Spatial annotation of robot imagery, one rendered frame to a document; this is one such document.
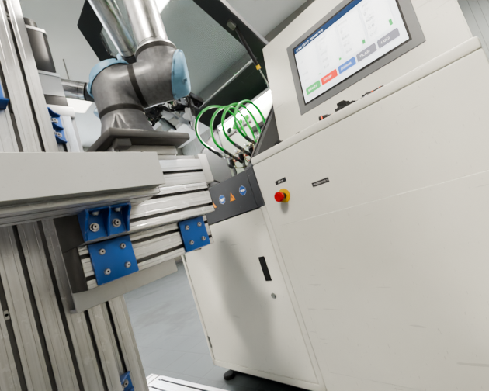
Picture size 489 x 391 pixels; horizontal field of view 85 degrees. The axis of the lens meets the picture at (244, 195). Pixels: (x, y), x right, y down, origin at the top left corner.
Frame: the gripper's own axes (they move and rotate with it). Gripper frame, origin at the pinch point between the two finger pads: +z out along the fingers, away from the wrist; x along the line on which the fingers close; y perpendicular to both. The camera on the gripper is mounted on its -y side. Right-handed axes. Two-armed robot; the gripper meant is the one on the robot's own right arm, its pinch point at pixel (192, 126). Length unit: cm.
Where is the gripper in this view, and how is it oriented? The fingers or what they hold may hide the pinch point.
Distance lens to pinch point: 126.2
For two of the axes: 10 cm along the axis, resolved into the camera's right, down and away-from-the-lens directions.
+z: 3.1, 9.5, -0.9
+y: -6.8, 1.6, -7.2
